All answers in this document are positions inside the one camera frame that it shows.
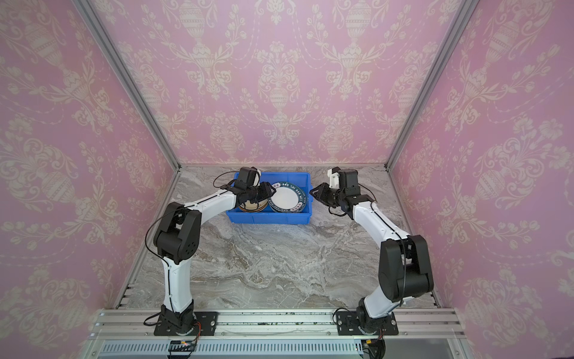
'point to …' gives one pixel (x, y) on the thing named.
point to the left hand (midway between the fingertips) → (274, 191)
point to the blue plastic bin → (268, 216)
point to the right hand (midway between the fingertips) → (312, 191)
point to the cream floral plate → (251, 206)
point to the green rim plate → (288, 198)
